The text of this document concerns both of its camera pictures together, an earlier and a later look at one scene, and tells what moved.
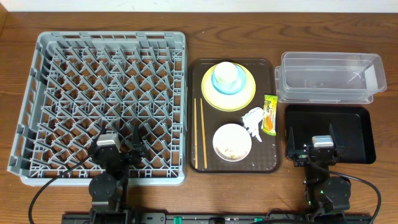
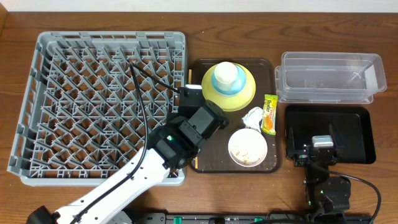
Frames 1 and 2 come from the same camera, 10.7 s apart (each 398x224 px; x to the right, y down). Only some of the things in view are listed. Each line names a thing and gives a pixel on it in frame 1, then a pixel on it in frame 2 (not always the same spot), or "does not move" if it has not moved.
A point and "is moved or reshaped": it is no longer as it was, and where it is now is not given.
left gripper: (123, 156) -> (189, 101)
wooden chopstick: (204, 135) -> (196, 162)
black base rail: (216, 218) does not move
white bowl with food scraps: (232, 142) -> (247, 147)
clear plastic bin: (322, 78) does not move
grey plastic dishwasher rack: (81, 85) does not move
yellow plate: (226, 102) does not move
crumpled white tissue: (252, 119) does not move
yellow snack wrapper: (269, 124) does not move
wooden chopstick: (196, 133) is moved or reshaped
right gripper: (302, 158) does not move
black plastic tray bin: (354, 127) does not move
